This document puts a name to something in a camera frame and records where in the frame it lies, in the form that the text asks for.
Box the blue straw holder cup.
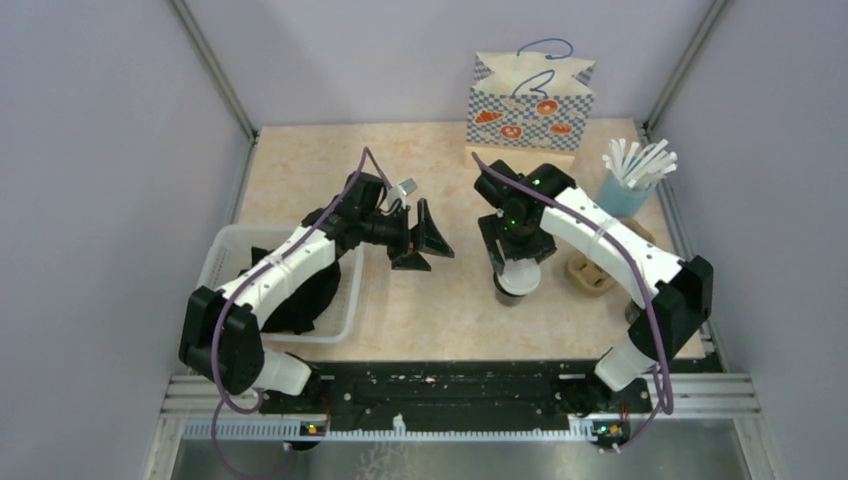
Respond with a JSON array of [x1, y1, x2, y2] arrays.
[[595, 173, 655, 217]]

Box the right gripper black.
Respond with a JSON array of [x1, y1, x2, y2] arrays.
[[479, 210, 556, 275]]

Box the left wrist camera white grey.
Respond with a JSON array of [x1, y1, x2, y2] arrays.
[[387, 178, 418, 213]]

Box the black cloth in basket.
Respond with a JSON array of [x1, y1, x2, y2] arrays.
[[261, 262, 341, 335]]

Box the paper bag blue checkered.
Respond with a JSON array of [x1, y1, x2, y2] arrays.
[[465, 37, 597, 169]]

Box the stack of dark cups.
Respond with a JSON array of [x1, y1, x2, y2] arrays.
[[624, 302, 643, 325]]

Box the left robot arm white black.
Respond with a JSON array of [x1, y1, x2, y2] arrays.
[[178, 173, 454, 414]]

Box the brown pulp cup carrier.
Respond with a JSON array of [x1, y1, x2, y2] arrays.
[[565, 217, 655, 298]]

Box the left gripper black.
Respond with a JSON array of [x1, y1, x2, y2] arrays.
[[360, 198, 454, 271]]

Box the white slotted cable duct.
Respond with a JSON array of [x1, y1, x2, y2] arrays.
[[182, 415, 597, 442]]

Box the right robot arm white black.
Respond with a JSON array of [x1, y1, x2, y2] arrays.
[[472, 154, 714, 412]]

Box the white plastic basket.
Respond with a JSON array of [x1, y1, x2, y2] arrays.
[[197, 224, 364, 344]]

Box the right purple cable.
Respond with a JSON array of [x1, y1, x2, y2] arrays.
[[470, 152, 676, 454]]

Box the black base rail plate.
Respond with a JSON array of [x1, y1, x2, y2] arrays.
[[260, 360, 653, 433]]

